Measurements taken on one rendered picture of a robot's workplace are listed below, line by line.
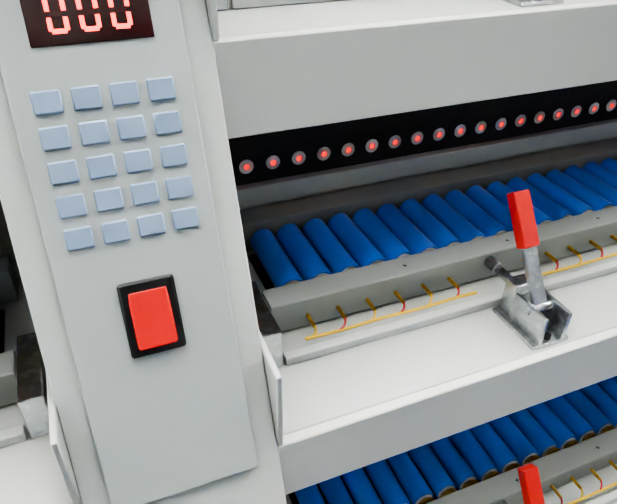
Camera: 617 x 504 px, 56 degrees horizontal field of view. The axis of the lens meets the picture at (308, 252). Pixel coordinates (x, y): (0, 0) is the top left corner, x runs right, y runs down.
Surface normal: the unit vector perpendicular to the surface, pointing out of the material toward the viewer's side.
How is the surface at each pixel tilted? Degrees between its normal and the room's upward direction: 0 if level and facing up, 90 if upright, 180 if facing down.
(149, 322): 84
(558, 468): 22
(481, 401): 112
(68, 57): 90
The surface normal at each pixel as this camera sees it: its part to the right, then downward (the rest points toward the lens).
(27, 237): 0.36, 0.20
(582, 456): 0.01, -0.82
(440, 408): 0.37, 0.55
